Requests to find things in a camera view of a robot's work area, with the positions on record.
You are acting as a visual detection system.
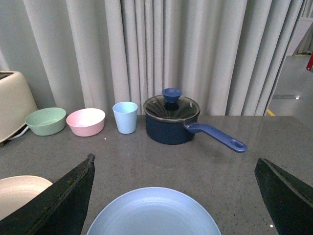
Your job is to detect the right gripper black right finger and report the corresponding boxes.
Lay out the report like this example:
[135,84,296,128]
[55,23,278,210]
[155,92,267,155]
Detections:
[254,158,313,235]

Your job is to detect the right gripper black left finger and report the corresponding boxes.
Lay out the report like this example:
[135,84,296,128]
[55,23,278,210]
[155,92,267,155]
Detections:
[0,154,95,235]

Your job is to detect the beige plate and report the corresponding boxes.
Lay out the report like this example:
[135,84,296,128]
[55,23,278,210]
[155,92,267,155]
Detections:
[0,175,52,219]

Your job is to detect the light blue plate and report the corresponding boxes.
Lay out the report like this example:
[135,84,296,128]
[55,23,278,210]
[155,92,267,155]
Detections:
[87,187,221,235]

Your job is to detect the green bowl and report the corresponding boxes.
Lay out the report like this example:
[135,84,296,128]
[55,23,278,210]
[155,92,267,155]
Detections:
[25,107,67,136]

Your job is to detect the pink bowl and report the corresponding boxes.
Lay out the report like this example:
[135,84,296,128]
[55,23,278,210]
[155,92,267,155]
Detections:
[66,108,106,137]

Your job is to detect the light blue cup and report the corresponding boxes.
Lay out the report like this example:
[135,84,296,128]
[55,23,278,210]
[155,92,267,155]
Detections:
[112,102,138,134]

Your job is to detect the cream toaster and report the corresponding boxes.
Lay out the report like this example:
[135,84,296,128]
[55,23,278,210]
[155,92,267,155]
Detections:
[0,71,38,146]

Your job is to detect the dark blue saucepan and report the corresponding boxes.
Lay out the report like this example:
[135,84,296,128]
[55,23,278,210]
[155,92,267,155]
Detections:
[145,114,247,153]

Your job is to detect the red object in background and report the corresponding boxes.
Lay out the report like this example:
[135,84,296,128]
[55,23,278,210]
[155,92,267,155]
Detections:
[306,53,313,72]

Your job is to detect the glass pot lid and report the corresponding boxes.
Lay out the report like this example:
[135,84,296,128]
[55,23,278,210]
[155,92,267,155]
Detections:
[143,88,201,122]

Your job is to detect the grey curtain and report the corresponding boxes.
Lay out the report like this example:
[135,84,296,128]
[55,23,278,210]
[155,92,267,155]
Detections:
[0,0,313,117]

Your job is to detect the white toaster cable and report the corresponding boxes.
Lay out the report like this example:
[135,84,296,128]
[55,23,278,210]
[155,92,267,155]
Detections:
[7,124,30,141]

